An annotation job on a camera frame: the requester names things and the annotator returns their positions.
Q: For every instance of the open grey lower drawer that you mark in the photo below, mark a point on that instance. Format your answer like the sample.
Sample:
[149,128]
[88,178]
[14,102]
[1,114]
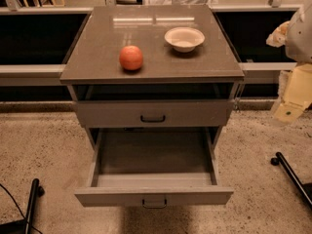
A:
[153,168]

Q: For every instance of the closed grey upper drawer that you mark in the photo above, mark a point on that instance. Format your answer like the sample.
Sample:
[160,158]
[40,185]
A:
[134,114]

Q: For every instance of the grey drawer cabinet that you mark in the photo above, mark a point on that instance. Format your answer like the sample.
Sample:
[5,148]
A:
[94,73]

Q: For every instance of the black left base leg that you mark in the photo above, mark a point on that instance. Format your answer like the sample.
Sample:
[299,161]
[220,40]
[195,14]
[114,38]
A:
[25,224]

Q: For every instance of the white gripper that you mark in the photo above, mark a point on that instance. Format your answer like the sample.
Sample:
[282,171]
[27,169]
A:
[300,39]

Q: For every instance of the black base leg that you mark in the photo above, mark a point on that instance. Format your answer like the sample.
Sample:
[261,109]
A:
[25,224]
[305,189]

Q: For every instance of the white paper bowl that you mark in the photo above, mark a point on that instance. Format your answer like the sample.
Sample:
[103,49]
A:
[184,39]

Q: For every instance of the red apple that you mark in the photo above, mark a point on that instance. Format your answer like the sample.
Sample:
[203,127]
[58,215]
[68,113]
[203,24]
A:
[131,58]

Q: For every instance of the black right base leg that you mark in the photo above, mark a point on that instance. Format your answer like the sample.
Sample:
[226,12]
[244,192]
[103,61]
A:
[305,189]

